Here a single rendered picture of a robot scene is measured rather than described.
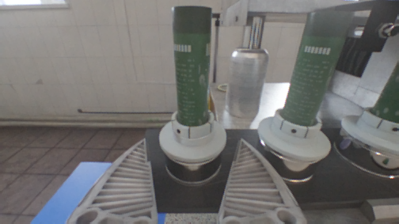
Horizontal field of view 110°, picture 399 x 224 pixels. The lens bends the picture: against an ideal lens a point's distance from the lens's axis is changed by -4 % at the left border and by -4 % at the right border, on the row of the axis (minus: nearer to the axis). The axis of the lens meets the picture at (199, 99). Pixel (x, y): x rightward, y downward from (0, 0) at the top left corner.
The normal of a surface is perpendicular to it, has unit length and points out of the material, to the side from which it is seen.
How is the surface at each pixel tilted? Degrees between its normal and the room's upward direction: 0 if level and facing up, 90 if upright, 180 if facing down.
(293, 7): 90
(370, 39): 90
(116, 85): 90
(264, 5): 90
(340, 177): 0
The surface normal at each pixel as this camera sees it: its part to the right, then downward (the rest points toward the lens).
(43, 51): 0.01, 0.43
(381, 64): -1.00, 0.00
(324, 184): 0.01, -0.90
